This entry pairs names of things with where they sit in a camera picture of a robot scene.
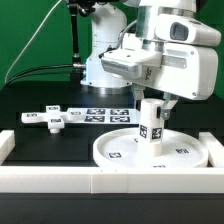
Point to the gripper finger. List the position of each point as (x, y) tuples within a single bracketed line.
[(138, 94), (163, 111)]

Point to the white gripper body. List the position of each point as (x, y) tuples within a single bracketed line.
[(183, 70)]

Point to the white round table top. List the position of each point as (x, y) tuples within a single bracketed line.
[(124, 148)]

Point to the white cross table base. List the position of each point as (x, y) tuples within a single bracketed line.
[(54, 117)]

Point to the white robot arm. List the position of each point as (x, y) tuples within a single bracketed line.
[(158, 22)]

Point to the white marker sheet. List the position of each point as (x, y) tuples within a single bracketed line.
[(103, 115)]

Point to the white right fence block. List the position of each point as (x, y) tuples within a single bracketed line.
[(215, 149)]

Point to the white fence block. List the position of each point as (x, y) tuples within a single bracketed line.
[(215, 149), (7, 143)]

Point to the white left fence block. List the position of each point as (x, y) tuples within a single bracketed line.
[(7, 143)]

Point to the white front fence bar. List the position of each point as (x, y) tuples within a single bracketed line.
[(17, 179)]

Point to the black camera stand pole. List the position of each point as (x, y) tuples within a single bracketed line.
[(84, 8)]

